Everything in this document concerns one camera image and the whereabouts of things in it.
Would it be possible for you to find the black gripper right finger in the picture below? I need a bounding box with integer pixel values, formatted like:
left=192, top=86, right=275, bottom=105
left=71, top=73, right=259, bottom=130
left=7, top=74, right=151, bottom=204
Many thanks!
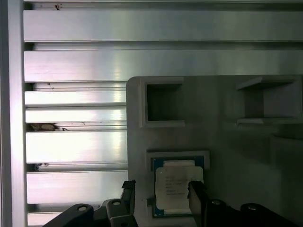
left=187, top=180, right=296, bottom=227

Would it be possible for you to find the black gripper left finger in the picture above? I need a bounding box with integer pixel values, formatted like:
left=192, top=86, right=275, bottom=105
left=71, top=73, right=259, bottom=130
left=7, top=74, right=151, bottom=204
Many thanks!
left=42, top=179, right=140, bottom=227

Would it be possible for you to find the silver CPU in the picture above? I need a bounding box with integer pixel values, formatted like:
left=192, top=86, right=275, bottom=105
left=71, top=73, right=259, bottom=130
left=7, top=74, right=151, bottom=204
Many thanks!
left=152, top=157, right=205, bottom=217

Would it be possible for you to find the grey parts rack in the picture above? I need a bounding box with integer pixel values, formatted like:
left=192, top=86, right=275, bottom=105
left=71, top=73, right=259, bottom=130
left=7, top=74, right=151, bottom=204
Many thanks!
left=125, top=75, right=303, bottom=227

